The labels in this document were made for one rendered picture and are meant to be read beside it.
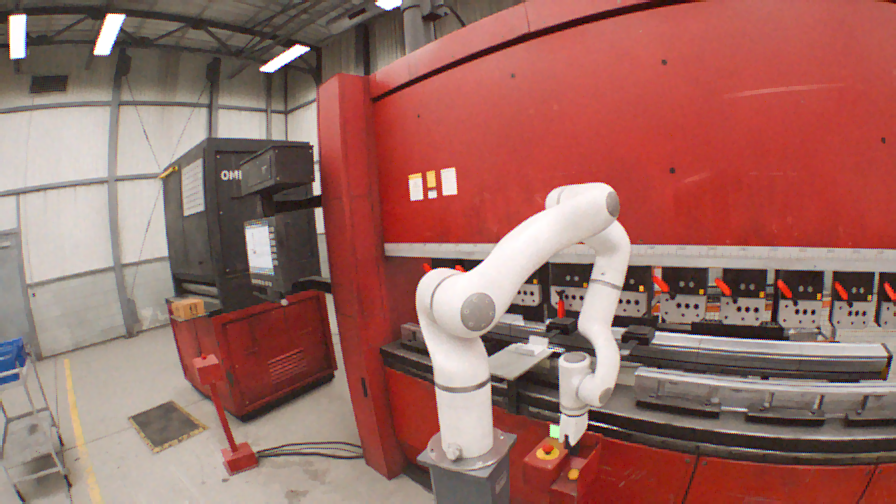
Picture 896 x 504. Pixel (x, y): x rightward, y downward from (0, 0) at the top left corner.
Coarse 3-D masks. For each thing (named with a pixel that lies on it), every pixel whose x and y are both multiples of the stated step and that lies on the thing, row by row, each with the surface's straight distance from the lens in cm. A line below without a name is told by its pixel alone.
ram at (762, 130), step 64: (768, 0) 131; (832, 0) 138; (512, 64) 146; (576, 64) 133; (640, 64) 125; (704, 64) 121; (768, 64) 122; (832, 64) 127; (384, 128) 196; (448, 128) 162; (512, 128) 141; (576, 128) 128; (640, 128) 121; (704, 128) 117; (768, 128) 117; (832, 128) 121; (384, 192) 194; (512, 192) 140; (640, 192) 119; (704, 192) 116; (768, 192) 116; (832, 192) 119; (448, 256) 164; (576, 256) 129; (640, 256) 121
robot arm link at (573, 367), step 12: (564, 360) 99; (576, 360) 98; (588, 360) 99; (564, 372) 98; (576, 372) 97; (588, 372) 99; (564, 384) 100; (576, 384) 98; (564, 396) 102; (576, 396) 99
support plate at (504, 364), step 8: (504, 352) 147; (512, 352) 146; (544, 352) 145; (552, 352) 146; (496, 360) 140; (504, 360) 139; (512, 360) 139; (520, 360) 139; (528, 360) 138; (536, 360) 138; (496, 368) 133; (504, 368) 133; (512, 368) 133; (520, 368) 132; (528, 368) 133; (504, 376) 128; (512, 376) 127
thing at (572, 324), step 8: (552, 320) 170; (560, 320) 169; (568, 320) 169; (576, 320) 172; (552, 328) 167; (560, 328) 165; (568, 328) 164; (576, 328) 170; (544, 336) 160; (552, 336) 160
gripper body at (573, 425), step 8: (568, 416) 106; (576, 416) 105; (584, 416) 110; (560, 424) 108; (568, 424) 106; (576, 424) 107; (584, 424) 113; (560, 432) 109; (568, 432) 108; (576, 432) 109; (560, 440) 111; (576, 440) 111
